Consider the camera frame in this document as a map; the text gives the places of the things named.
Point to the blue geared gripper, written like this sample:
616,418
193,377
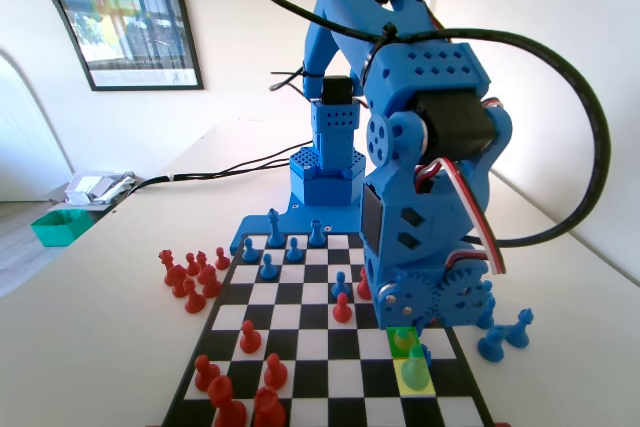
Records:
407,299

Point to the red pawn chess piece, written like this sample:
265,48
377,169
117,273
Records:
206,376
342,311
401,340
221,260
249,342
191,266
275,374

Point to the blue rook chess piece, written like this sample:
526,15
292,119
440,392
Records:
415,372
316,237

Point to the red rook chess piece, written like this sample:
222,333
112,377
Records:
363,287

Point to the blue pawn chess piece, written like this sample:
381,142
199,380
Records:
294,252
340,287
268,269
249,253

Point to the tall blue chess piece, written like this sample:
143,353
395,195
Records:
520,333

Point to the black white chessboard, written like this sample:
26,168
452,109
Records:
310,347

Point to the pile of white papers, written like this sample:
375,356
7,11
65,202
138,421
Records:
95,187

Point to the green plastic box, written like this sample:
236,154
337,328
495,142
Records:
55,232

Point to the black framed map poster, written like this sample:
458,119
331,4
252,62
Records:
130,7

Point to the white arched panel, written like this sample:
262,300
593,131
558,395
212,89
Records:
25,22

